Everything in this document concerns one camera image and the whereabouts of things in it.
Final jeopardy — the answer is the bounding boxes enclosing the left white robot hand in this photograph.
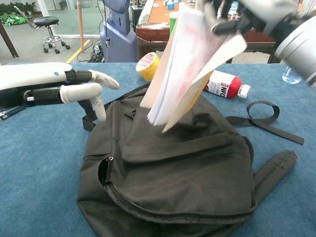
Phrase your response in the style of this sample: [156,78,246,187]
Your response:
[0,61,120,122]

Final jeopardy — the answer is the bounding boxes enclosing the black fabric backpack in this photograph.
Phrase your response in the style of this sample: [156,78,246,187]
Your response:
[77,85,305,237]

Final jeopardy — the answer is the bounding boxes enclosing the white paper book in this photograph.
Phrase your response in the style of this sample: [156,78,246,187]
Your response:
[139,9,248,134]

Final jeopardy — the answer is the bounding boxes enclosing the blue felt table cover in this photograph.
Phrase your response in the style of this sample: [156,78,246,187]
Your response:
[0,62,316,237]

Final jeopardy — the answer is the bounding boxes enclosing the green chips can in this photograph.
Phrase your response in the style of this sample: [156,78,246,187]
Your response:
[169,11,180,42]

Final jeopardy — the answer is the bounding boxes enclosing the red juice bottle white cap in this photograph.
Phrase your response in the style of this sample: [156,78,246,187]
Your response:
[202,70,251,99]

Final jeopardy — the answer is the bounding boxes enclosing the brown mahjong table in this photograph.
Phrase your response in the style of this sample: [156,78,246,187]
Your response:
[135,0,277,63]

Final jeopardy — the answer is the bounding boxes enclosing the dark table leg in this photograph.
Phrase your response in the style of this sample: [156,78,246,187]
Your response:
[0,22,19,59]

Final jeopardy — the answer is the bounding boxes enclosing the dark illustrated book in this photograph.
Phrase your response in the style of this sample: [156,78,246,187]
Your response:
[0,105,28,121]

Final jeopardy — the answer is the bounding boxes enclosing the yellow tape roll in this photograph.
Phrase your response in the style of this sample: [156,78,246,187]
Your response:
[135,52,161,82]

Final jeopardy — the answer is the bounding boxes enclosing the clear plastic water bottle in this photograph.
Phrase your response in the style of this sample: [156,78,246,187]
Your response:
[282,66,302,85]

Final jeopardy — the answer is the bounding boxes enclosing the white power strip with plugs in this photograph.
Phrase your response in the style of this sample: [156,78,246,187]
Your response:
[87,43,104,63]

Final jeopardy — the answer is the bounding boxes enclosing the black round stool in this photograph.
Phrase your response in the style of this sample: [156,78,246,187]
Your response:
[13,5,71,54]

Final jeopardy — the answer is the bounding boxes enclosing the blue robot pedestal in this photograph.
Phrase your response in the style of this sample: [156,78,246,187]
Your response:
[100,0,139,63]

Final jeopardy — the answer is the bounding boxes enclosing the green potted plants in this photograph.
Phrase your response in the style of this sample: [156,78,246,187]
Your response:
[0,1,38,15]

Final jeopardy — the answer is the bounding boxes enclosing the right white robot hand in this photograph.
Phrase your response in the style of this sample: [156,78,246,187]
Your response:
[197,0,311,38]

